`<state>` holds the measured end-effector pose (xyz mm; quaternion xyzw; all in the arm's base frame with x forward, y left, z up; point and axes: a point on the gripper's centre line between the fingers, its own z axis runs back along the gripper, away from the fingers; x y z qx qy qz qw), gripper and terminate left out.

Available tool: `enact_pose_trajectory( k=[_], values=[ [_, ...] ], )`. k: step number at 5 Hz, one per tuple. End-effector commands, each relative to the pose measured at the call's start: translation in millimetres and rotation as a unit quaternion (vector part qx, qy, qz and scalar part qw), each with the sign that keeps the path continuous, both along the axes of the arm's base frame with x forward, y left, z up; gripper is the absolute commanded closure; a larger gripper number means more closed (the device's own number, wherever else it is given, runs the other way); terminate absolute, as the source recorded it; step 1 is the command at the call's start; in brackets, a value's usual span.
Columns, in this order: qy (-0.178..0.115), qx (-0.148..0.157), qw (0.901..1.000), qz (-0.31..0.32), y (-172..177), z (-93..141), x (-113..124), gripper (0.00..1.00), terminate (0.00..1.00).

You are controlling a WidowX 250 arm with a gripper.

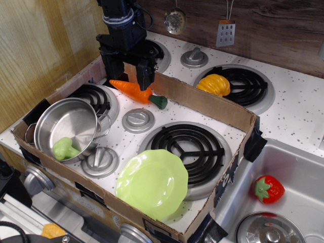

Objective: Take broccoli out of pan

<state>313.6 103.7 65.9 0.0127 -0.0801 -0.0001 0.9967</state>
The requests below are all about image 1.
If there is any red toy strawberry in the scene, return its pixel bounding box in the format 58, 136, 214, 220
254, 175, 285, 204

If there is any silver lower oven knob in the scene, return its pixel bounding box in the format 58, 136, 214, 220
118, 223, 153, 243

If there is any light green plastic plate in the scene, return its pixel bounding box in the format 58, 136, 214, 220
115, 149, 188, 220

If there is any silver oven knob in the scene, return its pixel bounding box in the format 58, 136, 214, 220
118, 223, 153, 243
24, 166, 55, 195

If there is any orange sponge piece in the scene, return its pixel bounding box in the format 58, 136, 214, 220
40, 223, 66, 239

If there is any hanging metal spatula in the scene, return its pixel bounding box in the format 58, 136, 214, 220
216, 1, 236, 48

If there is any steel pot lid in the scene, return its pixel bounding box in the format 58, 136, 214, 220
235, 212, 306, 243

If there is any silver left oven knob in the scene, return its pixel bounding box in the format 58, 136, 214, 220
24, 166, 55, 195

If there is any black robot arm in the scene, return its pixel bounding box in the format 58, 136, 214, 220
96, 1, 158, 91

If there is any back left black burner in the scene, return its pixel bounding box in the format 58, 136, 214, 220
148, 39, 171, 73

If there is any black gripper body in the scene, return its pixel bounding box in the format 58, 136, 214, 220
96, 24, 157, 66

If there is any front right black burner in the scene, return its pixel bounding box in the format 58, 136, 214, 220
138, 121, 232, 201

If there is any silver stove knob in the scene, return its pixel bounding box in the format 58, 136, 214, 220
122, 108, 155, 134
180, 47, 209, 68
81, 147, 119, 178

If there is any yellow toy squash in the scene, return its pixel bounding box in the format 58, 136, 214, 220
196, 74, 231, 97

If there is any silver back stove knob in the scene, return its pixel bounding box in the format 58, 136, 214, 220
180, 47, 209, 68

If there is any black burner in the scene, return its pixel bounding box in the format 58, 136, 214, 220
68, 84, 119, 123
138, 121, 232, 201
148, 39, 171, 73
193, 64, 275, 115

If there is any stainless steel pot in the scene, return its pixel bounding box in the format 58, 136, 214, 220
25, 98, 111, 164

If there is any silver centre stove knob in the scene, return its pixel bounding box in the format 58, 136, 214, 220
122, 108, 155, 134

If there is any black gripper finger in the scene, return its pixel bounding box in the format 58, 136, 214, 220
136, 60, 155, 91
100, 52, 125, 79

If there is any orange toy carrot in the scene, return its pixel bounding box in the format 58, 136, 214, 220
109, 79, 168, 109

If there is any back right black burner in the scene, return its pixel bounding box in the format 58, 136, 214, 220
193, 64, 275, 115

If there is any silver sink basin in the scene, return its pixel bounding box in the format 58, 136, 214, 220
215, 139, 323, 242

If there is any front left black burner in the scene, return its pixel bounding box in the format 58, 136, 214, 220
68, 84, 119, 123

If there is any light green toy broccoli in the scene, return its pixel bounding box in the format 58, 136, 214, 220
53, 137, 80, 160

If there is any hanging metal slotted spoon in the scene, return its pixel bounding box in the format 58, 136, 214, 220
164, 1, 187, 35

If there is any silver front stove knob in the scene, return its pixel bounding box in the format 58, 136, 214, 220
81, 147, 119, 178

